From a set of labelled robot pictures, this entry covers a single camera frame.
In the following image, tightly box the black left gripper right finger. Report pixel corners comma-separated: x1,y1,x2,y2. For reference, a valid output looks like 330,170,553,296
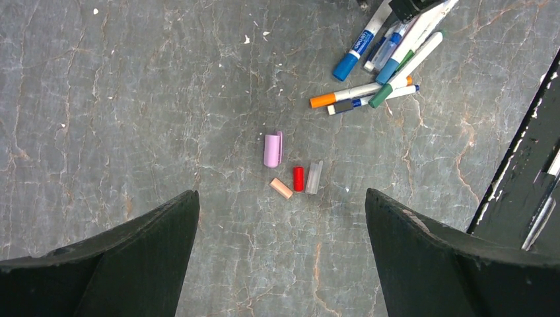
365,188,559,316

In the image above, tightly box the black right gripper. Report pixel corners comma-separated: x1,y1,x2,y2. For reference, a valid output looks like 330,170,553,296
389,0,445,22

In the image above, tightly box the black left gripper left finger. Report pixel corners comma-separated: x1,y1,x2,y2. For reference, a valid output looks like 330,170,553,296
1,190,200,316

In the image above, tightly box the blue capped white marker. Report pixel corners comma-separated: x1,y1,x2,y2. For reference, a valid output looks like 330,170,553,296
332,0,392,81

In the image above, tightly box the clear pen cap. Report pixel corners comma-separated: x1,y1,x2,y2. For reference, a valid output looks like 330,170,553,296
305,160,323,195

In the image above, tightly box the peach marker cap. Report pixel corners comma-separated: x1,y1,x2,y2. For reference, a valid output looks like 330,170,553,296
269,178,293,199

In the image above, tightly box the red marker cap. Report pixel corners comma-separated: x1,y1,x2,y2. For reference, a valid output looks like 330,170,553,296
293,166,304,192

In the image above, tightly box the pink highlighter cap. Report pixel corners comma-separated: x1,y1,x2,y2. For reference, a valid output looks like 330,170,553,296
263,131,283,168

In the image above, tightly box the clear blue capped pen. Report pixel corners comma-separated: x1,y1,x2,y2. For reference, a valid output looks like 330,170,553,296
363,22,413,72

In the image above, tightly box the grey blue capped pen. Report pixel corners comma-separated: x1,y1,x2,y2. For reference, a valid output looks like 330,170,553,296
326,84,421,116

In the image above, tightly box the orange capped white marker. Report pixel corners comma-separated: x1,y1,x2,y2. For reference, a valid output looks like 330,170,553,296
310,76,419,108

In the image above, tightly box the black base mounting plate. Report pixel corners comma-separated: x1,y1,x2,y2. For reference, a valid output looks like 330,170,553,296
467,56,559,256

